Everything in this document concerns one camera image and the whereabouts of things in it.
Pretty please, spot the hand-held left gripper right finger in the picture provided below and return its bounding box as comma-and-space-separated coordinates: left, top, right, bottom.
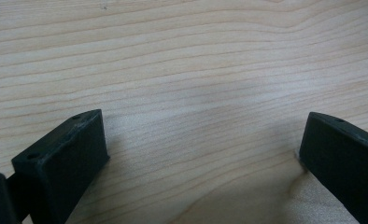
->
298, 111, 368, 224

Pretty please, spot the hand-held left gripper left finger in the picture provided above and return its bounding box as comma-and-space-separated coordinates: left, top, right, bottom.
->
11, 108, 111, 224

